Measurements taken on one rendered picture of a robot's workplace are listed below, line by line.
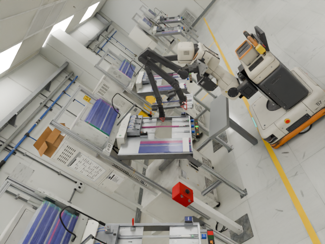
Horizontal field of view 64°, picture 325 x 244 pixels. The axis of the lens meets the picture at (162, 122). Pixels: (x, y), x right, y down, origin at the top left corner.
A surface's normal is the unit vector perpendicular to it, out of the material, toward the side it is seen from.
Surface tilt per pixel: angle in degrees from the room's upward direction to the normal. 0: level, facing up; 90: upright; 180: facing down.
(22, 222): 90
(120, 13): 90
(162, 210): 90
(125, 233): 47
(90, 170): 92
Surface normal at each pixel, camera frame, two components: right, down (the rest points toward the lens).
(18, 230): 0.63, -0.65
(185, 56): -0.06, 0.54
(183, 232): -0.07, -0.85
